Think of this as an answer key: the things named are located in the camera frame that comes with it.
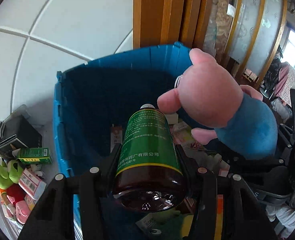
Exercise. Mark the yellow duck green frog plush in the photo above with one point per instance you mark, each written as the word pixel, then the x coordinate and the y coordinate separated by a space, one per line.
pixel 170 224

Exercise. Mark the pink white tissue pack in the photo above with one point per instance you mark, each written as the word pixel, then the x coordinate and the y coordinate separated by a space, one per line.
pixel 32 184

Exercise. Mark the striped white table cloth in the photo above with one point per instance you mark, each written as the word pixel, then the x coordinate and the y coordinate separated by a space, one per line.
pixel 8 227

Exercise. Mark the black gift box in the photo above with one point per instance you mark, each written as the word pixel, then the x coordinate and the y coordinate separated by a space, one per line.
pixel 16 133

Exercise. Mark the red long box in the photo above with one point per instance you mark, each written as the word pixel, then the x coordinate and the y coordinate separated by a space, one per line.
pixel 116 136

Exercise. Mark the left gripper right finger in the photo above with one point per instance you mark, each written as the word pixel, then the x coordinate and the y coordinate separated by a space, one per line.
pixel 226 208

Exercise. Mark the brown green label bottle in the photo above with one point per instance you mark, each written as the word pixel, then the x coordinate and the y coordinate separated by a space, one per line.
pixel 148 176

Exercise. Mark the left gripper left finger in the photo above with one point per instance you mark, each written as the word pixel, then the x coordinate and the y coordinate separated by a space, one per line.
pixel 53 215

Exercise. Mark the red dress pig plush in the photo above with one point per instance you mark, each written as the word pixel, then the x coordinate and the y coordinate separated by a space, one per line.
pixel 16 196

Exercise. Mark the blue plastic storage crate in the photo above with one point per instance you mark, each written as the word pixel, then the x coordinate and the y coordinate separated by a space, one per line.
pixel 92 97

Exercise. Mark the green medicine box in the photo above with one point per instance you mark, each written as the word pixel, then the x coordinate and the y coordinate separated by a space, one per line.
pixel 35 156

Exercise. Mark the round pink yellow pack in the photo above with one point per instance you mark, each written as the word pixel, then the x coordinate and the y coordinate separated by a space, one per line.
pixel 30 202

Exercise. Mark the green bird plush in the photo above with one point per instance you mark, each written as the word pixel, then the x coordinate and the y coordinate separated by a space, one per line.
pixel 10 173

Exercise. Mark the blue shirt pig plush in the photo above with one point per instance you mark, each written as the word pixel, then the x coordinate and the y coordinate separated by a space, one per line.
pixel 234 114

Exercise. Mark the orange dress pig plush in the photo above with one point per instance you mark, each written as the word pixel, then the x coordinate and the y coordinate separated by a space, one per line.
pixel 9 205

